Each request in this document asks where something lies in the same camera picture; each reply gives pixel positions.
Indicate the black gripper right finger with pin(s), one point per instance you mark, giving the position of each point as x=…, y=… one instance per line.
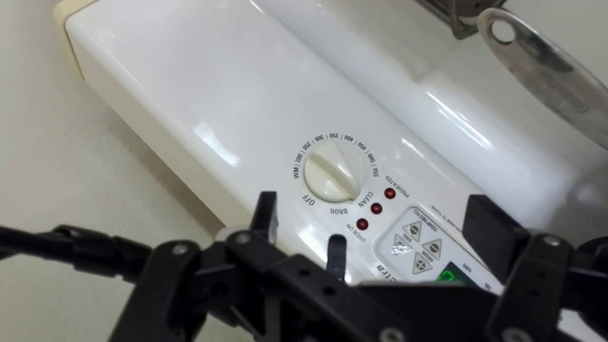
x=537, y=283

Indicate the white oven dial knob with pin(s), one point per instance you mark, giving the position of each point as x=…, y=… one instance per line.
x=334, y=172

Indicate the white gas stove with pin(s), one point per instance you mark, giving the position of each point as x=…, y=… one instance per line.
x=209, y=83

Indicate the oven keypad green display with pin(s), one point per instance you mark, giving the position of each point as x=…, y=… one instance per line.
x=410, y=248

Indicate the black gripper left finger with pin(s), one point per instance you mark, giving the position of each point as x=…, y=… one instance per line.
x=167, y=292

